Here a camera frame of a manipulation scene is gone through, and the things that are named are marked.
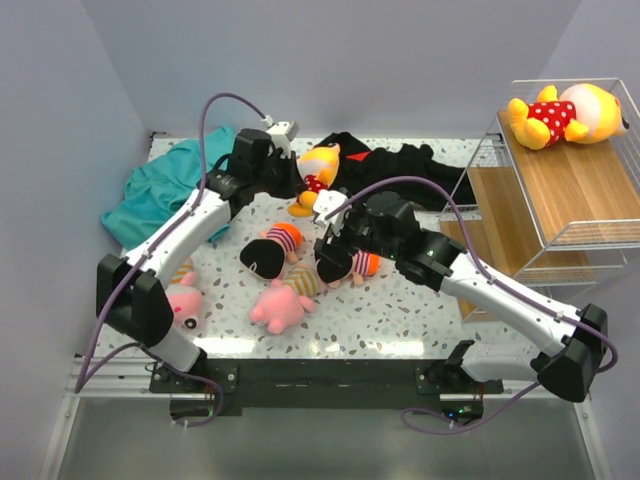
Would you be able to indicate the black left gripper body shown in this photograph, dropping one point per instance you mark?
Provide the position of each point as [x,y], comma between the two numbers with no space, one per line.
[276,163]

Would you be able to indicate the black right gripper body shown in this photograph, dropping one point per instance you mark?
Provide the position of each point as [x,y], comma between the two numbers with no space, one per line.
[362,236]

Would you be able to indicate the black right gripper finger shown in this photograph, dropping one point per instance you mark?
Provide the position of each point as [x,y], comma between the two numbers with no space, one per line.
[329,249]
[337,235]

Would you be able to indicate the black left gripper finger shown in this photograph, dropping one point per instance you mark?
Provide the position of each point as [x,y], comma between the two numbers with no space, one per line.
[294,182]
[279,189]

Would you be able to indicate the yellow polka-dot plush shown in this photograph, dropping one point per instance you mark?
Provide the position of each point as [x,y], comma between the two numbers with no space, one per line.
[318,168]
[583,114]

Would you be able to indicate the black-haired doll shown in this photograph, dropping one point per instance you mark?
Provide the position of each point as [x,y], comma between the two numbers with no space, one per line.
[356,266]
[267,255]

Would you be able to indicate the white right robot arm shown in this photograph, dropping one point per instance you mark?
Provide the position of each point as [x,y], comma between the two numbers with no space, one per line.
[567,343]

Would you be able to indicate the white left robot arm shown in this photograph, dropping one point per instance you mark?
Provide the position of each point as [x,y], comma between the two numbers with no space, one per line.
[131,290]

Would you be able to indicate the black printed shirt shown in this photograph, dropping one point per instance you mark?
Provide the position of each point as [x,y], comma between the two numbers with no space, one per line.
[361,166]

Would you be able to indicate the pink pig plush, centre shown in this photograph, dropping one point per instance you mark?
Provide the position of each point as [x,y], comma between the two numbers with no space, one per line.
[287,301]

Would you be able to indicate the pink pig plush, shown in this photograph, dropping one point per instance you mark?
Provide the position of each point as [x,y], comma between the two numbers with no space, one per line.
[185,297]
[287,301]

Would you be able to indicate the teal striped-trim shirt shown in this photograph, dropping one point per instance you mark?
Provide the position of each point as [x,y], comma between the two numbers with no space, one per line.
[153,193]

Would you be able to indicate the pink pig plush, left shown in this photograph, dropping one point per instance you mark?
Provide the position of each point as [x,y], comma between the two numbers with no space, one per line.
[185,297]

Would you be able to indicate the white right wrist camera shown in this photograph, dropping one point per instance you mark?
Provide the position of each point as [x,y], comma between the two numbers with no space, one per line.
[325,209]

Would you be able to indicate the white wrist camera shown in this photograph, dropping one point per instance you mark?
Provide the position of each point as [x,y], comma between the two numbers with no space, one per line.
[282,133]
[325,209]

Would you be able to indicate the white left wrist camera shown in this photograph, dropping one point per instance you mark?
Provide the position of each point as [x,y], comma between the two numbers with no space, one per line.
[282,133]

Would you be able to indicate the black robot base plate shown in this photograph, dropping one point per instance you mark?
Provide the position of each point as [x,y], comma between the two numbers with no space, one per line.
[341,384]

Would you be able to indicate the white wire wooden shelf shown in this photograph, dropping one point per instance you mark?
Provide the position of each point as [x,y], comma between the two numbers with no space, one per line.
[563,220]

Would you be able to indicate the aluminium frame rail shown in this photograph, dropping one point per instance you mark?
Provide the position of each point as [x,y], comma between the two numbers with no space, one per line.
[564,375]

